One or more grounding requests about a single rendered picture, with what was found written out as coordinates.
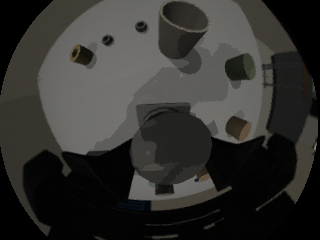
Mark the dark grey hex nut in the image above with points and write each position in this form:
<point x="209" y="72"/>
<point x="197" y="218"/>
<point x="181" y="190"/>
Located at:
<point x="140" y="26"/>
<point x="107" y="40"/>

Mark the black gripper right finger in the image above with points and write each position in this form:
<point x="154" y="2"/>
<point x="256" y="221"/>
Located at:
<point x="227" y="158"/>

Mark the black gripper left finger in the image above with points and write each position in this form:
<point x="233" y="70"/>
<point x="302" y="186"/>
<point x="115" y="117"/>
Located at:
<point x="113" y="169"/>

